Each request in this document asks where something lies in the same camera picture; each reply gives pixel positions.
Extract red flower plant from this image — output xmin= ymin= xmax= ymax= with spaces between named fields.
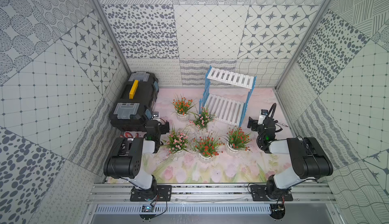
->
xmin=227 ymin=126 xmax=251 ymax=152
xmin=191 ymin=134 xmax=225 ymax=159

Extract orange flower potted plant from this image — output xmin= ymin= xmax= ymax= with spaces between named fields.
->
xmin=172 ymin=95 xmax=195 ymax=116

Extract pink flower plant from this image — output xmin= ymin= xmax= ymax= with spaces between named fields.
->
xmin=190 ymin=107 xmax=216 ymax=130
xmin=164 ymin=127 xmax=190 ymax=155

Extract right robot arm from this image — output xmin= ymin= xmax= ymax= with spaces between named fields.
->
xmin=247 ymin=116 xmax=333 ymax=200

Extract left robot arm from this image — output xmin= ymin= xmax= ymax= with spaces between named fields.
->
xmin=103 ymin=120 xmax=170 ymax=200

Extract blue white slatted rack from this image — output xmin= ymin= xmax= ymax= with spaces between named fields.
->
xmin=199 ymin=66 xmax=257 ymax=127

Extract pink flower plant front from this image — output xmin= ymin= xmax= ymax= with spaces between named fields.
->
xmin=164 ymin=127 xmax=190 ymax=155

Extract black plastic toolbox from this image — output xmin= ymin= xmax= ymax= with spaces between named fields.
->
xmin=108 ymin=72 xmax=159 ymax=132

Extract black handled screwdriver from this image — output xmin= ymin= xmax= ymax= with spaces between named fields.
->
xmin=275 ymin=120 xmax=289 ymax=127

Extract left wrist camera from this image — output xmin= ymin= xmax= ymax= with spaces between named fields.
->
xmin=152 ymin=112 xmax=160 ymax=120

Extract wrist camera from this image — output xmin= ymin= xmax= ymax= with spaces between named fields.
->
xmin=258 ymin=109 xmax=268 ymax=125
xmin=152 ymin=112 xmax=160 ymax=120

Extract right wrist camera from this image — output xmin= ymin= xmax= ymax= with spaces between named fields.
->
xmin=258 ymin=109 xmax=268 ymax=125

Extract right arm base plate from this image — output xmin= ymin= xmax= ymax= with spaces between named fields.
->
xmin=247 ymin=183 xmax=293 ymax=202

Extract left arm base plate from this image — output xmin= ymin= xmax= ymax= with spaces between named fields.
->
xmin=130 ymin=185 xmax=172 ymax=202

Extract aluminium rail frame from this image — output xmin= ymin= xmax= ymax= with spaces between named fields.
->
xmin=87 ymin=183 xmax=335 ymax=204

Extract white slotted cable duct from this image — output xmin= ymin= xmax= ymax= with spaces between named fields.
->
xmin=95 ymin=203 xmax=271 ymax=214

